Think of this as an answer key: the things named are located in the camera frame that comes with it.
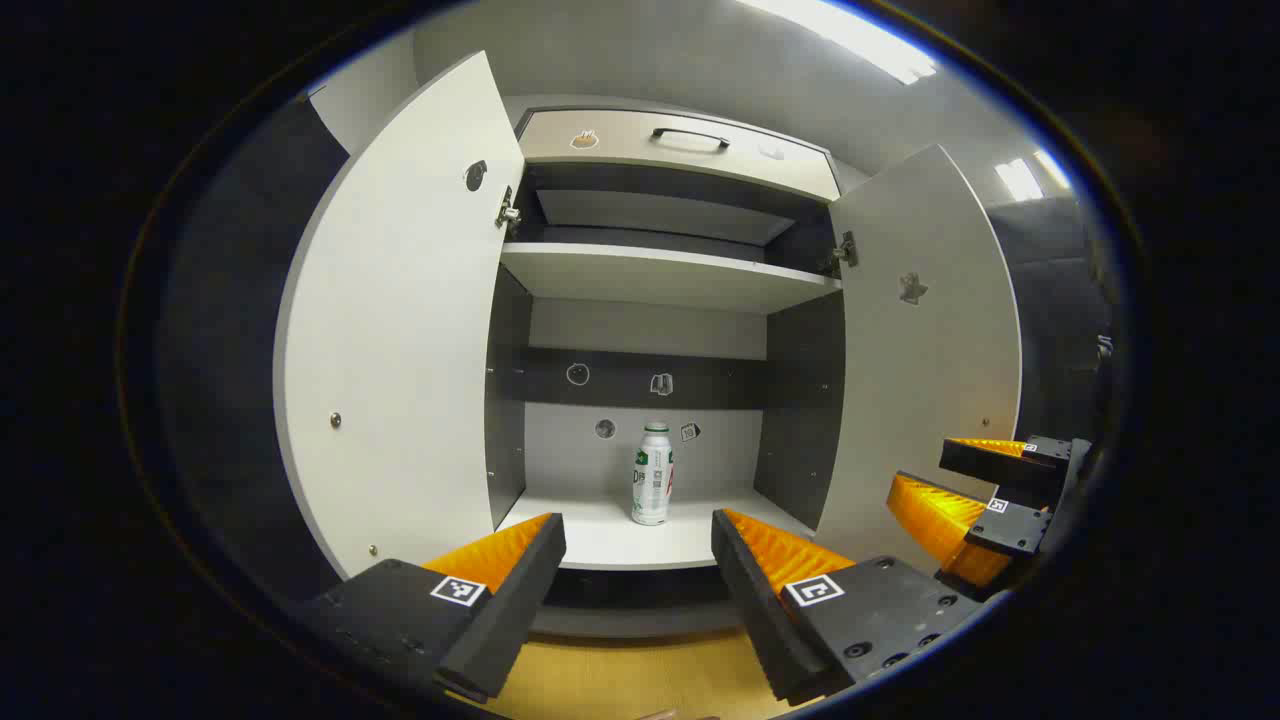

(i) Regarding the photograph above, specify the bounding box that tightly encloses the black drawer handle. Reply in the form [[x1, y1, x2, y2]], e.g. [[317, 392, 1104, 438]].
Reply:
[[652, 127, 731, 152]]

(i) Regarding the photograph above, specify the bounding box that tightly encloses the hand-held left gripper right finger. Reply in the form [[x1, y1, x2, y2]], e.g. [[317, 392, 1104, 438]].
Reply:
[[711, 508, 986, 707]]

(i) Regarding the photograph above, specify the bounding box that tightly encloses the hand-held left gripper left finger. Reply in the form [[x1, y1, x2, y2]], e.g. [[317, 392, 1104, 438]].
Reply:
[[300, 512, 567, 706]]

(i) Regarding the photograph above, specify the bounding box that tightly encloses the black backdrop cloth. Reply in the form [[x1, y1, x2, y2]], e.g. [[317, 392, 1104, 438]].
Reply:
[[155, 95, 351, 601], [985, 195, 1113, 441]]

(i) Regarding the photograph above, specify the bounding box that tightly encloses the white cabinet shelf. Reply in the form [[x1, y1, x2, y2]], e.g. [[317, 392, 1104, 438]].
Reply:
[[500, 242, 843, 316]]

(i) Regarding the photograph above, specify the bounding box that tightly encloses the white plastic bottle green label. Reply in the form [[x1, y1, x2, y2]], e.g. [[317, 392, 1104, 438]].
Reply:
[[631, 422, 675, 527]]

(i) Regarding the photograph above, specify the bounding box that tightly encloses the white and grey cabinet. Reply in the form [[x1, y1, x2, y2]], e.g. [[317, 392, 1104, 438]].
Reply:
[[485, 95, 869, 641]]

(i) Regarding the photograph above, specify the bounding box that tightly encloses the small ceiling light panel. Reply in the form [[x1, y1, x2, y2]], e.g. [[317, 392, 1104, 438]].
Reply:
[[995, 148, 1073, 203]]

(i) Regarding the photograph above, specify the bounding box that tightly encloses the beige cabinet drawer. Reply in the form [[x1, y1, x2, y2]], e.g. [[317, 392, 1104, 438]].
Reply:
[[517, 108, 841, 201]]

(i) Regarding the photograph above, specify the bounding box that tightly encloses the long ceiling light panel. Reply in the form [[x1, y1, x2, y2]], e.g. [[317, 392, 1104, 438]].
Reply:
[[738, 0, 939, 86]]

